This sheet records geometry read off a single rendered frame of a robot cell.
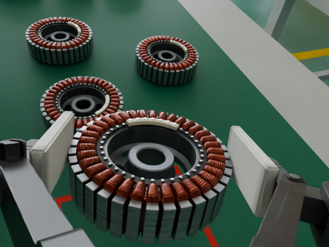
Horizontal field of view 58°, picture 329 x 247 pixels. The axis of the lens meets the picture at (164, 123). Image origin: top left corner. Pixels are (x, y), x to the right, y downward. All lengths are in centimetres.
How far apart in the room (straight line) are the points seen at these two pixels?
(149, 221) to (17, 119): 33
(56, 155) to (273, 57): 56
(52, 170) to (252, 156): 11
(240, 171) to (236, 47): 50
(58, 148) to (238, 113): 37
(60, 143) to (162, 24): 54
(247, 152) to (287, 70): 48
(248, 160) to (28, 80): 42
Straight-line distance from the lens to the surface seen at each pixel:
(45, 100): 44
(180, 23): 71
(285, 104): 56
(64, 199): 37
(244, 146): 19
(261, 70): 62
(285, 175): 16
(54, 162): 17
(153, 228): 18
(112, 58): 57
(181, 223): 18
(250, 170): 18
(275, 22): 132
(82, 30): 58
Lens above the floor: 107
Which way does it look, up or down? 46 degrees down
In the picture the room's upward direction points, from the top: 10 degrees clockwise
